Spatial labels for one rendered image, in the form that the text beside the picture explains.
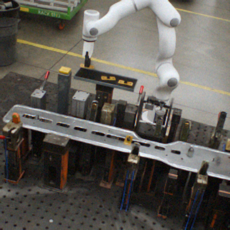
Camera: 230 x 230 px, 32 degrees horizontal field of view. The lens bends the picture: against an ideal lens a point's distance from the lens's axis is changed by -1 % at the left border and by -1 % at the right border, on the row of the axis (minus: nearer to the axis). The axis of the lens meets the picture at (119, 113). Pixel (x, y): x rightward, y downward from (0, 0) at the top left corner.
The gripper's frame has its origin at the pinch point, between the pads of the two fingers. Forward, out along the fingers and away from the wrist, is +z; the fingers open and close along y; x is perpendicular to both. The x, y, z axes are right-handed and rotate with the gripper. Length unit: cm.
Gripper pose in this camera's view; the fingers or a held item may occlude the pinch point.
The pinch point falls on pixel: (87, 62)
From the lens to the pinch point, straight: 238.6
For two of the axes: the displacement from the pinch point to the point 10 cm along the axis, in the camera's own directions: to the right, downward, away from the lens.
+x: 9.9, 1.6, -0.3
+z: -1.2, 8.3, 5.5
